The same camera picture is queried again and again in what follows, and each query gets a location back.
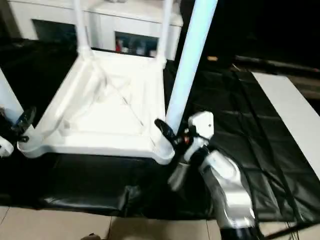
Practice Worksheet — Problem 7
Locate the white plastic table top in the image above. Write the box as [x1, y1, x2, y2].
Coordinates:
[16, 47, 176, 166]

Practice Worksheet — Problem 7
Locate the black table mat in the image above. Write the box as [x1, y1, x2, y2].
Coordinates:
[0, 37, 320, 222]

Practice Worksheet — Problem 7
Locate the white flat board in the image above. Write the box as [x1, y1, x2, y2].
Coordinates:
[251, 71, 320, 181]

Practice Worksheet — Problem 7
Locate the white sideboard cabinet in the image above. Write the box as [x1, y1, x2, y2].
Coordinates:
[8, 0, 185, 61]

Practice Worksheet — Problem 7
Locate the black tripod stand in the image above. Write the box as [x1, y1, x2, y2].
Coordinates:
[262, 219, 320, 238]

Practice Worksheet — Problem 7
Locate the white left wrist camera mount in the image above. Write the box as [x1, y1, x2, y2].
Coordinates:
[0, 136, 15, 158]

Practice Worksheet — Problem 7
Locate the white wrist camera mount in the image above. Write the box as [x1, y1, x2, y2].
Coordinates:
[0, 136, 15, 158]
[184, 111, 215, 166]

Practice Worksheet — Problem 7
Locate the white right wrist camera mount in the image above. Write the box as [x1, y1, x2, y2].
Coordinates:
[184, 111, 215, 166]

